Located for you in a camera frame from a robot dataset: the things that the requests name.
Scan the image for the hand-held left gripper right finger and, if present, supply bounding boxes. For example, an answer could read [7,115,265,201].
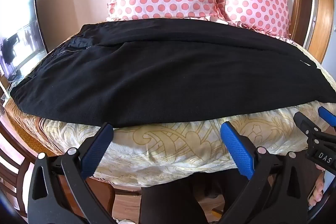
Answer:
[220,122,309,224]

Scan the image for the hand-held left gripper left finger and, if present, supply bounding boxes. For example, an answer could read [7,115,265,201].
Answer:
[28,122,114,224]

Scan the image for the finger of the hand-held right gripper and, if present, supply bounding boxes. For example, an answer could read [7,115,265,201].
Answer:
[318,106,336,132]
[293,111,324,147]

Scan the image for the black pants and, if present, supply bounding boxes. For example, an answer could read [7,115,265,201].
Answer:
[10,18,336,128]

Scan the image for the person's right hand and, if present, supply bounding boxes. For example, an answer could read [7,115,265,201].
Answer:
[307,164,329,207]

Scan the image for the cream patterned bedspread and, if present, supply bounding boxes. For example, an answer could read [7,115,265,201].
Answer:
[5,17,336,187]

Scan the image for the person's legs in dark trousers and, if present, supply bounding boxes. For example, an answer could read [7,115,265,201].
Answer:
[139,173,252,224]

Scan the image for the wooden chair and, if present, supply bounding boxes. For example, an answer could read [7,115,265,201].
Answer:
[0,119,36,214]

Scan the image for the dark brown door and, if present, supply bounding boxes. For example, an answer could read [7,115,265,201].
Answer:
[299,0,314,47]

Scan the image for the glass television stand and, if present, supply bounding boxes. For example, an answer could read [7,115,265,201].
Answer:
[0,73,30,102]

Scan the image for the light wooden cabinet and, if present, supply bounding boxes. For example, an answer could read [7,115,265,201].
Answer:
[307,0,335,62]

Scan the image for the wooden bed frame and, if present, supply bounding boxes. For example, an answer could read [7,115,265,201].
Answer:
[87,177,143,215]

